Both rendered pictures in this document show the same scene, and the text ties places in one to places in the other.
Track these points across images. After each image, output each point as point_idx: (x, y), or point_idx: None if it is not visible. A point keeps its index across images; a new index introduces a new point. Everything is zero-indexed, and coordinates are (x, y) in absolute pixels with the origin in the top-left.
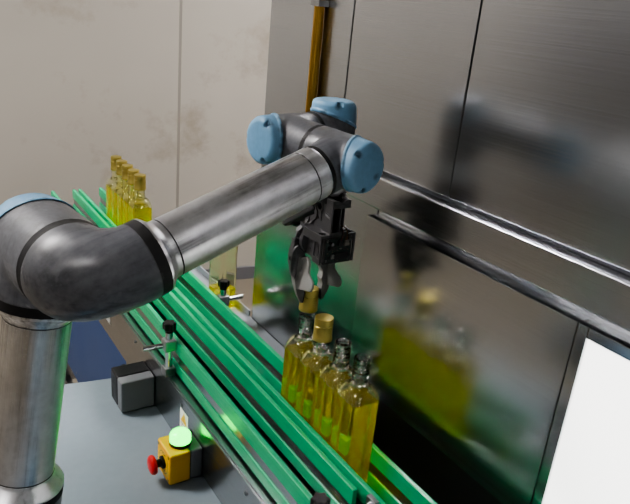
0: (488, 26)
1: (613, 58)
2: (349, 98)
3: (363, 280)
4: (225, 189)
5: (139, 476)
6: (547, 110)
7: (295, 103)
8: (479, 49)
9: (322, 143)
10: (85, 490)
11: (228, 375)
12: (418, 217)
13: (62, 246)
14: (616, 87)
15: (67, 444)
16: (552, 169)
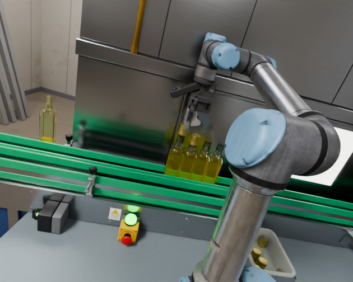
0: (260, 8)
1: (306, 29)
2: (168, 29)
3: (184, 115)
4: (289, 87)
5: (117, 251)
6: (280, 45)
7: (116, 27)
8: (254, 17)
9: (266, 60)
10: (108, 278)
11: (125, 179)
12: (219, 85)
13: (336, 135)
14: (306, 39)
15: (59, 271)
16: (278, 65)
